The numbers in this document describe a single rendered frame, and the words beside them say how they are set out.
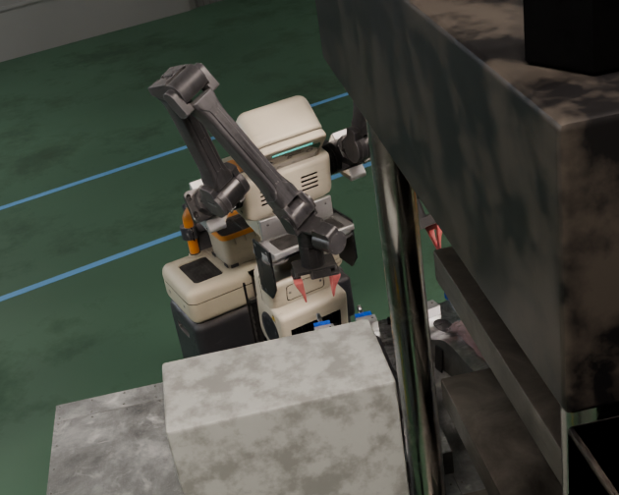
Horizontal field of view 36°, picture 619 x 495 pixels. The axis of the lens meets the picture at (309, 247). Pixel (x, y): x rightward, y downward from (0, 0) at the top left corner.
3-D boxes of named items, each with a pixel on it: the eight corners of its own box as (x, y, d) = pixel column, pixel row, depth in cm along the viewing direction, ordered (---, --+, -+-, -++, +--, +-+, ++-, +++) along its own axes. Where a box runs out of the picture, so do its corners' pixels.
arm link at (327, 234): (300, 191, 221) (277, 216, 218) (335, 200, 213) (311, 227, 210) (319, 226, 229) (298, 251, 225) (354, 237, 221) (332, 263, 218)
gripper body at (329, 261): (337, 271, 226) (333, 244, 223) (296, 280, 225) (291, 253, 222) (332, 258, 232) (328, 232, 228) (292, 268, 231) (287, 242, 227)
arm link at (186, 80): (164, 50, 213) (134, 78, 209) (205, 63, 205) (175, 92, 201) (233, 186, 245) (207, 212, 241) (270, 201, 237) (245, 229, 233)
